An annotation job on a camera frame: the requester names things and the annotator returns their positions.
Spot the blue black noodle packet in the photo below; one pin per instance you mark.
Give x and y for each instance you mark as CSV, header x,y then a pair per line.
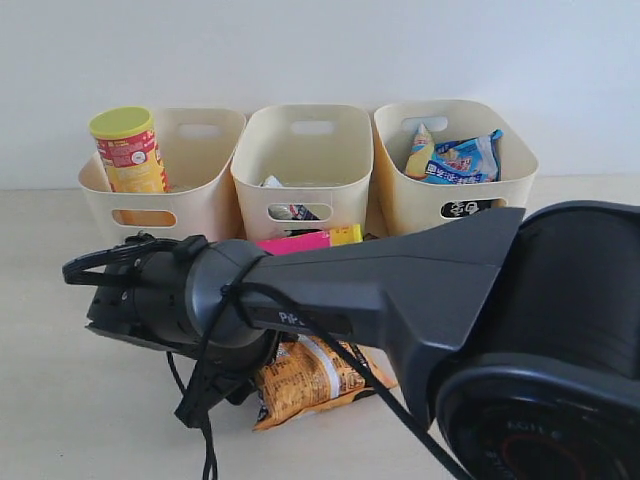
x,y
457,162

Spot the pink Lays chips can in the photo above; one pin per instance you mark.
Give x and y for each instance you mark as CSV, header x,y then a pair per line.
x,y
313,240

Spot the cream bin circle mark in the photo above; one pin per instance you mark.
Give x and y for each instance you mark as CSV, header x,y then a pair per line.
x,y
409,205

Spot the white blue milk carton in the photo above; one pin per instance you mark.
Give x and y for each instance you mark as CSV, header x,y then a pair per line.
x,y
287,212

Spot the orange noodle packet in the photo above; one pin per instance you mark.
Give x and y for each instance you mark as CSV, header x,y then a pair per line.
x,y
306,377

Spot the cream bin triangle mark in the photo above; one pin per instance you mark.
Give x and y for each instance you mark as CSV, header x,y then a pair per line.
x,y
197,146

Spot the yellow chips can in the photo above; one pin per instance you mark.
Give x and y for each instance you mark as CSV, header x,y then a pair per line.
x,y
126,142

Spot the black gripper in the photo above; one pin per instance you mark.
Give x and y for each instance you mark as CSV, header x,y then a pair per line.
x,y
208,387

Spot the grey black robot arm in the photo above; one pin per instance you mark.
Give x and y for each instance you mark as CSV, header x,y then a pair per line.
x,y
518,335

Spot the cream bin square mark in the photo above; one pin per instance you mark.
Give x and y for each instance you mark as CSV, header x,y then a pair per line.
x,y
322,154

